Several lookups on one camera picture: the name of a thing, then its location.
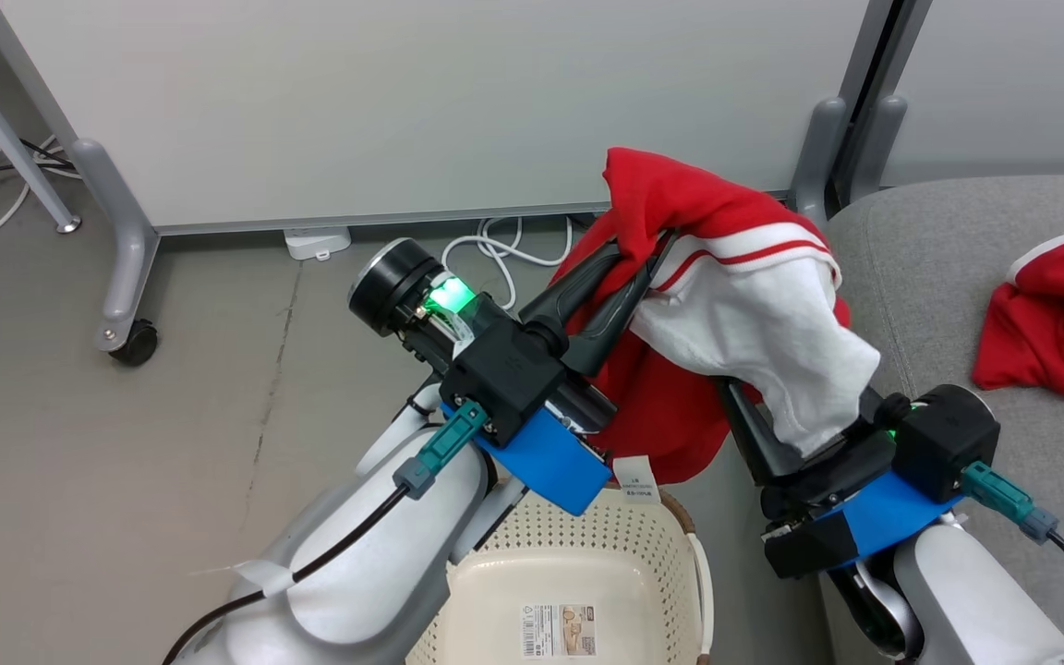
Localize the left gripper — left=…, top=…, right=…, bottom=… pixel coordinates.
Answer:
left=403, top=233, right=676, bottom=437

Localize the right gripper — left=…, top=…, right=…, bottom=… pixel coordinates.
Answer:
left=719, top=377, right=912, bottom=580

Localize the red white striped-cuff garment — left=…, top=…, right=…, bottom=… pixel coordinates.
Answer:
left=549, top=146, right=884, bottom=506

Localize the red fleece garment white trim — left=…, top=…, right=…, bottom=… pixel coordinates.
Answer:
left=971, top=212, right=1064, bottom=401

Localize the cream perforated laundry basket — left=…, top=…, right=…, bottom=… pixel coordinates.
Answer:
left=405, top=482, right=716, bottom=665

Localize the grey fabric sofa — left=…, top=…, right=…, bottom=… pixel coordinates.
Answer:
left=814, top=174, right=1064, bottom=665

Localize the grey partition foot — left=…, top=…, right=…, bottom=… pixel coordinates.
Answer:
left=849, top=92, right=909, bottom=204
left=68, top=137, right=161, bottom=357
left=789, top=95, right=852, bottom=224

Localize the barcode sticker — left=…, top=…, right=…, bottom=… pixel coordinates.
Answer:
left=520, top=602, right=599, bottom=659

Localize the white power adapter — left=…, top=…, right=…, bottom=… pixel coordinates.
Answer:
left=284, top=226, right=353, bottom=262

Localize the large white partition board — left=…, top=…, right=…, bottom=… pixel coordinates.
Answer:
left=0, top=0, right=898, bottom=236

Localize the narrow white partition board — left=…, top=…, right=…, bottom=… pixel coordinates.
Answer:
left=851, top=0, right=1064, bottom=190

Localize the black caster wheel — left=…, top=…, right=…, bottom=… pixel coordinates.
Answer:
left=109, top=318, right=161, bottom=369

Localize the grey metal desk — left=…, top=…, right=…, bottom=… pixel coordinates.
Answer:
left=0, top=26, right=83, bottom=235

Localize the white coiled cable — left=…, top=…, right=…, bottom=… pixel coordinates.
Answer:
left=440, top=215, right=576, bottom=312

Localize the blue right camera mount plate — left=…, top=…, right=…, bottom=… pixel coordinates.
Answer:
left=823, top=469, right=965, bottom=566

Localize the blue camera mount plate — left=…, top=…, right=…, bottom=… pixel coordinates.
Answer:
left=440, top=402, right=613, bottom=516
left=823, top=469, right=965, bottom=566

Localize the blue left camera mount plate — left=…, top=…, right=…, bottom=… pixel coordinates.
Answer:
left=440, top=402, right=613, bottom=516

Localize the left teal connector black cable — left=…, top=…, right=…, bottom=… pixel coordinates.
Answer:
left=161, top=400, right=489, bottom=665

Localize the teal connector black cable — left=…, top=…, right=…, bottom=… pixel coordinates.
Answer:
left=161, top=400, right=489, bottom=665
left=961, top=460, right=1064, bottom=634

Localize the right teal connector black cable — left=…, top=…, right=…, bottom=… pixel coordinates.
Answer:
left=961, top=460, right=1064, bottom=634

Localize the black thin cable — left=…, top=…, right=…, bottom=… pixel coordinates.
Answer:
left=0, top=137, right=79, bottom=243

